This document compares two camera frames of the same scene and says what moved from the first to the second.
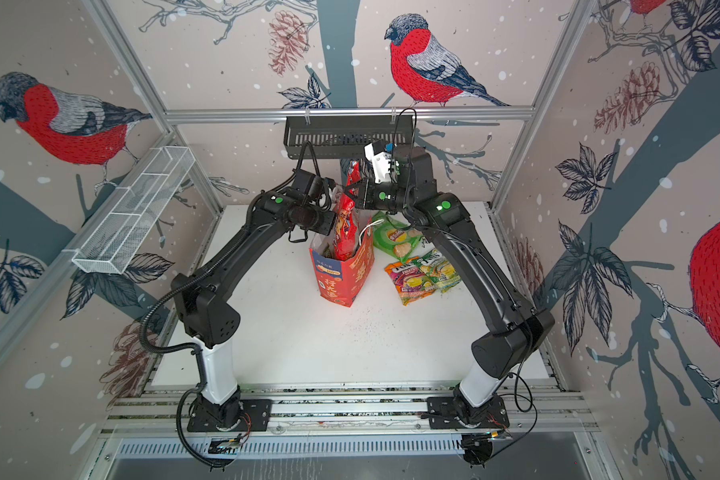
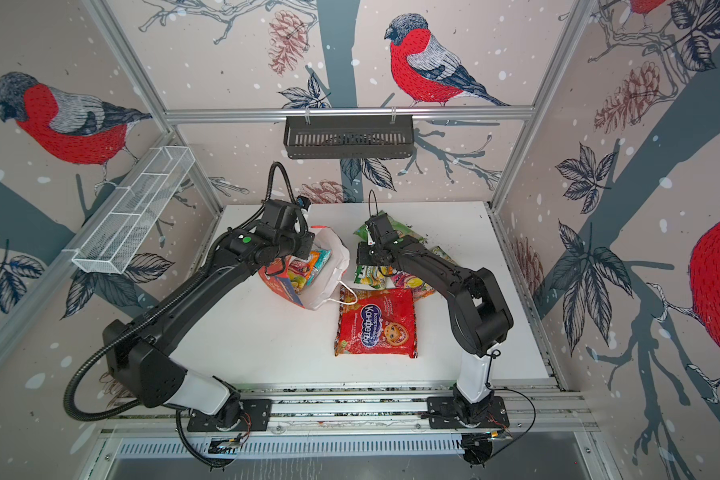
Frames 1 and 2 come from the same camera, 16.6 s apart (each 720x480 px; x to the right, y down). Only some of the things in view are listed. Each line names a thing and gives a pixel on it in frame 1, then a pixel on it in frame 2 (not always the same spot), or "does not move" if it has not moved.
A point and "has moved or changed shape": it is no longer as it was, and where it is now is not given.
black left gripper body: (319, 221) to (300, 244)
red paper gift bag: (339, 281) has moved or changed shape
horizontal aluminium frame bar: (252, 115) does not move
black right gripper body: (390, 199) to (373, 253)
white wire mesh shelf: (132, 209) does not move
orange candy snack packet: (410, 280) does not move
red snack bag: (346, 246) to (376, 321)
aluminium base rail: (353, 412) does not move
